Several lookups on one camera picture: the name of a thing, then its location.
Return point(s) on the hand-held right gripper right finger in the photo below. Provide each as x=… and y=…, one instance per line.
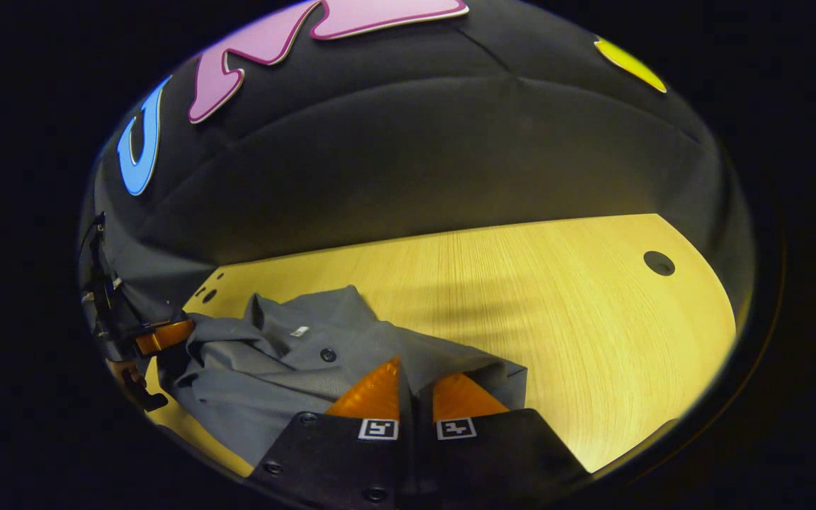
x=507, y=453

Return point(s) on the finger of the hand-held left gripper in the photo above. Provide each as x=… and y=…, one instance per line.
x=163, y=336

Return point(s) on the black backdrop cloth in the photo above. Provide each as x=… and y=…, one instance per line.
x=415, y=156

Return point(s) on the grey button shirt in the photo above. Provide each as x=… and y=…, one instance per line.
x=252, y=382

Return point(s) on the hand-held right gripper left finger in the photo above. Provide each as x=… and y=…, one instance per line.
x=337, y=460

